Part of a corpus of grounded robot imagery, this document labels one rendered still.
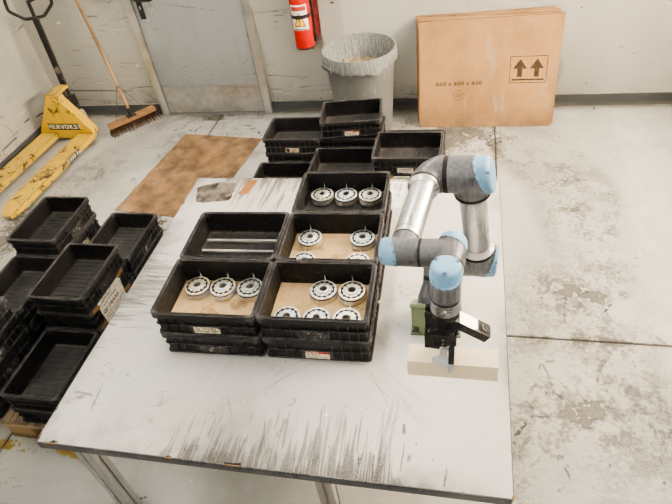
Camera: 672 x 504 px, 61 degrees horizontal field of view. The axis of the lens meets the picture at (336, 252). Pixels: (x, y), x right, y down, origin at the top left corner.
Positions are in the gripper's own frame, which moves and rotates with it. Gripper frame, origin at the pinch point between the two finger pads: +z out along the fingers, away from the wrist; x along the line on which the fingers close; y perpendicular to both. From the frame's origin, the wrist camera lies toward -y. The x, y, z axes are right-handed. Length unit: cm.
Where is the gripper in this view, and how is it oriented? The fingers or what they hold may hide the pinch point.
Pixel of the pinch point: (452, 359)
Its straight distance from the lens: 161.2
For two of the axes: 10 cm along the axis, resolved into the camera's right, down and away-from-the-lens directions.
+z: 1.2, 7.4, 6.6
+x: -1.8, 6.7, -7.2
